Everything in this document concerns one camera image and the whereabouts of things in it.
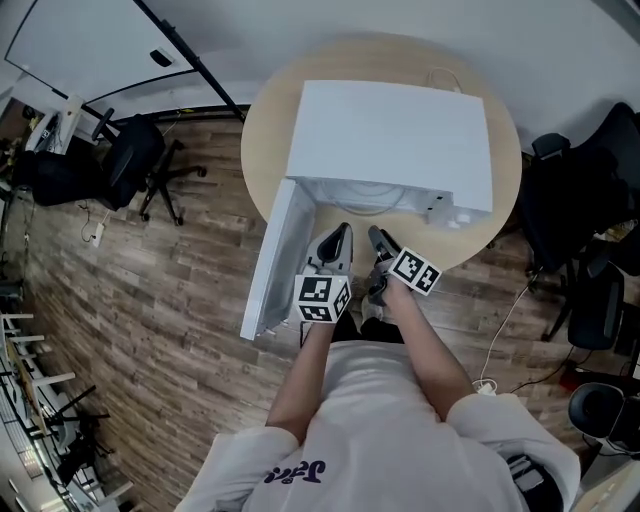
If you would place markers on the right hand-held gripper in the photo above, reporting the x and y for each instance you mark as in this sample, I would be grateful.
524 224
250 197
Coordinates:
414 270

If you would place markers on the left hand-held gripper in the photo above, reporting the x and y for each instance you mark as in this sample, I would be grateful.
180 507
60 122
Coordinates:
320 295

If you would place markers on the glass turntable plate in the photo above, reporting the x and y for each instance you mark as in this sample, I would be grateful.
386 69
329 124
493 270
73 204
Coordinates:
367 201

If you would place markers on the person's left forearm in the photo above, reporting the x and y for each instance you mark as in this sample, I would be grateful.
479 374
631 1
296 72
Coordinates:
302 380

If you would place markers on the person's right forearm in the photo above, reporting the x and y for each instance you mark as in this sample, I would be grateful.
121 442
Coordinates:
425 350

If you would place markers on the person's grey shoe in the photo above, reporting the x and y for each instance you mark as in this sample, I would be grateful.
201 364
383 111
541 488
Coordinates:
372 310

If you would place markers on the person's black trousers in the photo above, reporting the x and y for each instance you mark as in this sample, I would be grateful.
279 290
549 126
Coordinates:
372 331

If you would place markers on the white power adapter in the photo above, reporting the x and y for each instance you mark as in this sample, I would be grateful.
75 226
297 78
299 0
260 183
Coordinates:
485 387

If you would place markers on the person's white shirt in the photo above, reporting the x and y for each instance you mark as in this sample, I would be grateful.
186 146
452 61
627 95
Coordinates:
380 440

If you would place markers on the black mesh office chair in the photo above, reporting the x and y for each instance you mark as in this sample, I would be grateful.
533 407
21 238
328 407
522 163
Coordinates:
585 185

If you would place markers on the black swivel office chair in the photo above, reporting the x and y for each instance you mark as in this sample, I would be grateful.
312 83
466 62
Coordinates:
137 160

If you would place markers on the black stand pole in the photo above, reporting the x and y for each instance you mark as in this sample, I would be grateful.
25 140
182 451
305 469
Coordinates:
200 62

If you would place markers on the white power strip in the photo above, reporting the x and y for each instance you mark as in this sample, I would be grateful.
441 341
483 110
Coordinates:
96 234

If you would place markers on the black board eraser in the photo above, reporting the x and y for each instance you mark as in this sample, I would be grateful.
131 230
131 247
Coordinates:
161 56

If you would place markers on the black round stool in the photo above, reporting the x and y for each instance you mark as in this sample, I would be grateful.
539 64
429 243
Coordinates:
595 410

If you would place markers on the black bag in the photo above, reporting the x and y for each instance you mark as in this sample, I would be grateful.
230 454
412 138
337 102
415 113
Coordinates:
60 177

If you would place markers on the cluttered white desk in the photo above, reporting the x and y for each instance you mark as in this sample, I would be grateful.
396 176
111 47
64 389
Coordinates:
52 125

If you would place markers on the black tripod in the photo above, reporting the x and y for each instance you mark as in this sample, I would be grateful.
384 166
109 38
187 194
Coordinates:
80 435

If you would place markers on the white wooden rack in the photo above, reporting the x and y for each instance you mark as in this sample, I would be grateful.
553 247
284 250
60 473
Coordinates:
27 360

